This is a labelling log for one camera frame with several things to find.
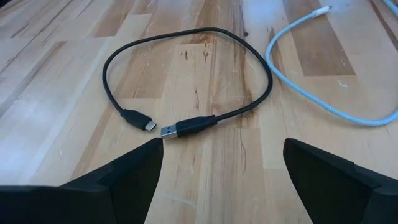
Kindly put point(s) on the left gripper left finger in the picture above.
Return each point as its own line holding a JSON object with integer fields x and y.
{"x": 93, "y": 199}

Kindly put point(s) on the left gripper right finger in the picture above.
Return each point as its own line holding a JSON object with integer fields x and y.
{"x": 342, "y": 193}

